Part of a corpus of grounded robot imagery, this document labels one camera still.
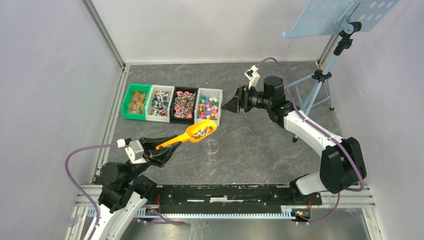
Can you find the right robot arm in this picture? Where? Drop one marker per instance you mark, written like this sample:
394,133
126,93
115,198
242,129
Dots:
342,165

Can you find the black swirl lollipop bin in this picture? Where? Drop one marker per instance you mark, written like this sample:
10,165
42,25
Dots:
183,102

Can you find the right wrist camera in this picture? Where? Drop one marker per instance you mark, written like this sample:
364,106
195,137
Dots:
253,76

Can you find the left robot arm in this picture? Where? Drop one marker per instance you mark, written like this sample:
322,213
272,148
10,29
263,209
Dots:
124,187

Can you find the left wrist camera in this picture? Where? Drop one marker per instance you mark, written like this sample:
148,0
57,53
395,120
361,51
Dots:
133,149

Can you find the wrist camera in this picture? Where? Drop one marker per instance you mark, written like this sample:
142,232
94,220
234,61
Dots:
253,76
133,149

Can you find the white star candy bin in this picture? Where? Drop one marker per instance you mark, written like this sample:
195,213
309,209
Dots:
208,105

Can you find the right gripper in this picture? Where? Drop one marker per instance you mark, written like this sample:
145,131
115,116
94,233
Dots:
243,93

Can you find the clear plastic jar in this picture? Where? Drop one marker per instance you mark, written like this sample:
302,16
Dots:
211,146

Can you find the green candy bin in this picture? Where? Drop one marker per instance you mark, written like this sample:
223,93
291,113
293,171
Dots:
134,101

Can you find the orange plastic scoop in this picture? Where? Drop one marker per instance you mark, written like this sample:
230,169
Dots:
194,134

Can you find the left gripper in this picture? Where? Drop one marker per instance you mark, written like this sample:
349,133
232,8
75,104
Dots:
155,156

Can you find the blue music stand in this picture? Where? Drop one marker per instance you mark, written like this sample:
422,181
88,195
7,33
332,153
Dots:
339,19

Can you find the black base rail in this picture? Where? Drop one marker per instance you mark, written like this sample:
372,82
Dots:
225,198

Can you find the aluminium frame post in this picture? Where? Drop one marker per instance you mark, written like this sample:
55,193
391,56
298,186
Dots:
101,27

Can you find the white lollipop bin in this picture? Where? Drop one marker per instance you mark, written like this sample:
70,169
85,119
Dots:
158,104

